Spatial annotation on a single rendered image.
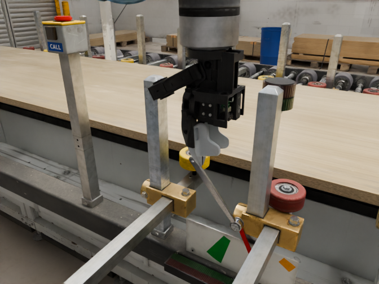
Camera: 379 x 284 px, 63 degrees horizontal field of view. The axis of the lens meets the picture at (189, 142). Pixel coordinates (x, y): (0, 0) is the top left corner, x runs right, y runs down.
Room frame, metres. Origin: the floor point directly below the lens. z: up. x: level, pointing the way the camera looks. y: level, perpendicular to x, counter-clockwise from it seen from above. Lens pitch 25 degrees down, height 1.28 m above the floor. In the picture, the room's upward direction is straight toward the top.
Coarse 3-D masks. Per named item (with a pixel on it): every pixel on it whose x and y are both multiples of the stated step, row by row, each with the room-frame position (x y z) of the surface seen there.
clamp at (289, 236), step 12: (240, 204) 0.55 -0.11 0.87; (240, 216) 0.52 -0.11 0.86; (252, 216) 0.51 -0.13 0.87; (264, 216) 0.51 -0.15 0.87; (276, 216) 0.51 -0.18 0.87; (288, 216) 0.51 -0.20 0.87; (252, 228) 0.50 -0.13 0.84; (276, 228) 0.48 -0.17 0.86; (288, 228) 0.47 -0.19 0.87; (300, 228) 0.47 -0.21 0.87; (288, 240) 0.47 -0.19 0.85
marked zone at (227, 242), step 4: (224, 236) 0.53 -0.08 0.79; (220, 240) 0.54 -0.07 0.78; (224, 240) 0.53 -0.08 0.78; (228, 240) 0.53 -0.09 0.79; (216, 244) 0.54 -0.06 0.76; (220, 244) 0.54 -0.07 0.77; (224, 244) 0.53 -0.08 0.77; (228, 244) 0.53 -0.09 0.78; (212, 248) 0.55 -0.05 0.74; (216, 248) 0.54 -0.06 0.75; (220, 248) 0.54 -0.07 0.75; (224, 248) 0.53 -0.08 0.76; (208, 252) 0.55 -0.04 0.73; (212, 252) 0.55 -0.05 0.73; (216, 252) 0.54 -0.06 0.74; (220, 252) 0.54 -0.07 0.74; (224, 252) 0.53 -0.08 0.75; (212, 256) 0.55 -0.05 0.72; (216, 256) 0.54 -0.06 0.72; (220, 256) 0.54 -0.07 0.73; (220, 260) 0.54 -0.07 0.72
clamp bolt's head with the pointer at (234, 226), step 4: (240, 220) 0.51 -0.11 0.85; (232, 224) 0.51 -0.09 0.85; (236, 224) 0.50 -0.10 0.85; (232, 228) 0.51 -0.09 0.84; (236, 228) 0.50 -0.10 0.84; (240, 232) 0.51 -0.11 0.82; (244, 232) 0.51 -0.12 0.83; (244, 236) 0.51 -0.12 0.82; (244, 240) 0.51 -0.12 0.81; (248, 244) 0.50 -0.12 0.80; (248, 248) 0.50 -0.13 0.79; (248, 252) 0.50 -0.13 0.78
